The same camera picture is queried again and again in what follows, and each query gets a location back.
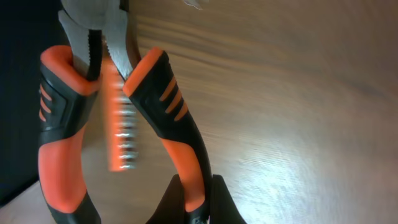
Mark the orange screwdriver bit holder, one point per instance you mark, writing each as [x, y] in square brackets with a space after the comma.
[119, 120]

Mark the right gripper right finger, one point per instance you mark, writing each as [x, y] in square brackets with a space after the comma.
[222, 207]

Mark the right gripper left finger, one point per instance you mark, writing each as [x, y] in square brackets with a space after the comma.
[169, 205]

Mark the black open box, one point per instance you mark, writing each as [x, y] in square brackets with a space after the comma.
[28, 27]

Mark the orange black long-nose pliers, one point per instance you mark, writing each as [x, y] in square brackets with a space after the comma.
[101, 39]

